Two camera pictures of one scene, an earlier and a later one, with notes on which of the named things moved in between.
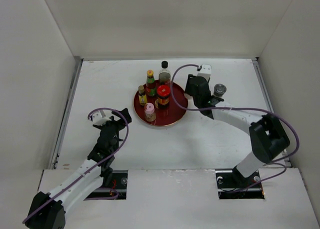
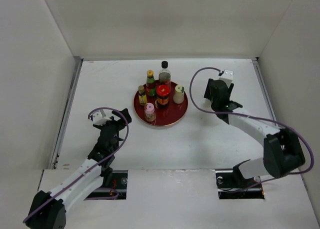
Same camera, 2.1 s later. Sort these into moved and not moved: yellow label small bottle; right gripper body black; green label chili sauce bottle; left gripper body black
Moved: right gripper body black
Not moved: left gripper body black; yellow label small bottle; green label chili sauce bottle
